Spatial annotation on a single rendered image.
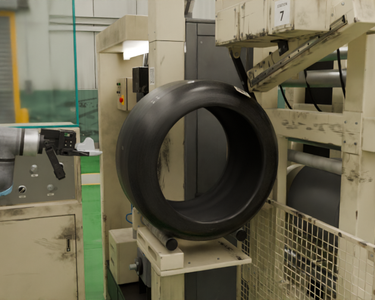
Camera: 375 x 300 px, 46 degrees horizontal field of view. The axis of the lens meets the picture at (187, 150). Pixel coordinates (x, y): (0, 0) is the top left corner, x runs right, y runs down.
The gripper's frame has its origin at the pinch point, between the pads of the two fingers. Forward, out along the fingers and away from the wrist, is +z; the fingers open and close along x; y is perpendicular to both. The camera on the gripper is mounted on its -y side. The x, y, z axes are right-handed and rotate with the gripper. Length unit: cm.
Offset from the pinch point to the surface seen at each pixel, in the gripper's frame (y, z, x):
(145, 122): 13.4, 12.9, -9.5
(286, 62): 41, 64, -9
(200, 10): 247, 371, 890
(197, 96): 24.4, 29.1, -12.2
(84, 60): 86, 109, 918
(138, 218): -30.1, 24.8, 25.2
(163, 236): -28.0, 26.6, -4.1
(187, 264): -38, 36, -6
